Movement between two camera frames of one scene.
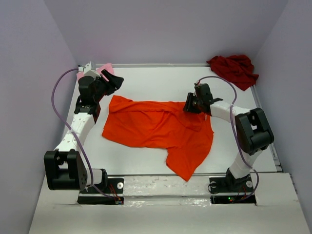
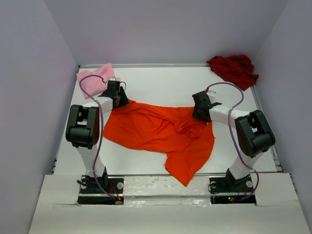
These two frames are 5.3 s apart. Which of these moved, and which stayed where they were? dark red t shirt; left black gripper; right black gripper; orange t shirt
Moved: right black gripper; left black gripper
Stayed: dark red t shirt; orange t shirt
